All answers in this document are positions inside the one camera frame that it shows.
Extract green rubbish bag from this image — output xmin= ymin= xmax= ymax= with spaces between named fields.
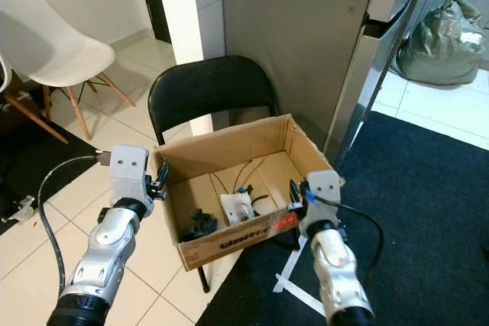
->
xmin=390 ymin=0 xmax=486 ymax=86

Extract white plastic packet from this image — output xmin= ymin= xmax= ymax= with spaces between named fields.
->
xmin=219 ymin=192 xmax=254 ymax=228

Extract short white floor tape strip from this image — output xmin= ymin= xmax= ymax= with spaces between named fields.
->
xmin=277 ymin=244 xmax=306 ymax=285

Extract small black plastic part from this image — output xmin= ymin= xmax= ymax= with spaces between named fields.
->
xmin=183 ymin=209 xmax=219 ymax=241

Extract cardboard box with red label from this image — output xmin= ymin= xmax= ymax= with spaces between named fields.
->
xmin=151 ymin=115 xmax=341 ymax=272

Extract long white floor tape strip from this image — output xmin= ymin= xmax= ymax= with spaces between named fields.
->
xmin=274 ymin=279 xmax=329 ymax=319

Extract black folding chair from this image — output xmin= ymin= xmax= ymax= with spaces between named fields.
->
xmin=147 ymin=56 xmax=299 ymax=294

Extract black rug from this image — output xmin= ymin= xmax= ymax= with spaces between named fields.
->
xmin=0 ymin=116 xmax=96 ymax=235

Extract black floor mat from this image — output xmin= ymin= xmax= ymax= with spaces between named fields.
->
xmin=195 ymin=111 xmax=489 ymax=326

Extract wooden chair leg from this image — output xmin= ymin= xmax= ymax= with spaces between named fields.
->
xmin=0 ymin=59 xmax=70 ymax=145

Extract small white floor object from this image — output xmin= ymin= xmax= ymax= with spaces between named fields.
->
xmin=11 ymin=195 xmax=39 ymax=224

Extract grey fridge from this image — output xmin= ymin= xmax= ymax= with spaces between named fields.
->
xmin=220 ymin=0 xmax=440 ymax=163

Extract white chair with wooden legs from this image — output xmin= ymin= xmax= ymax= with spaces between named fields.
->
xmin=0 ymin=0 xmax=134 ymax=141

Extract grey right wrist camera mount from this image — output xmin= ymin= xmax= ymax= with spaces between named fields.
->
xmin=306 ymin=170 xmax=342 ymax=224

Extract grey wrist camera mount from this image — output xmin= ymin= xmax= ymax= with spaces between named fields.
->
xmin=109 ymin=145 xmax=151 ymax=203
xmin=306 ymin=170 xmax=342 ymax=224

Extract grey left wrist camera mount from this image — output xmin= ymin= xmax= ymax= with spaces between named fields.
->
xmin=109 ymin=145 xmax=151 ymax=203

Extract thin black cable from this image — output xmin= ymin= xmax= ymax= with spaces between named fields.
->
xmin=210 ymin=154 xmax=276 ymax=205

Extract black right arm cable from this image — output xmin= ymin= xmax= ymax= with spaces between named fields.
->
xmin=309 ymin=192 xmax=385 ymax=277

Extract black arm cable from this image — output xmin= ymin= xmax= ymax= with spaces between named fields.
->
xmin=40 ymin=152 xmax=115 ymax=296
xmin=309 ymin=192 xmax=385 ymax=277

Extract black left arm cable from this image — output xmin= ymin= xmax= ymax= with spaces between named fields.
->
xmin=40 ymin=152 xmax=115 ymax=296

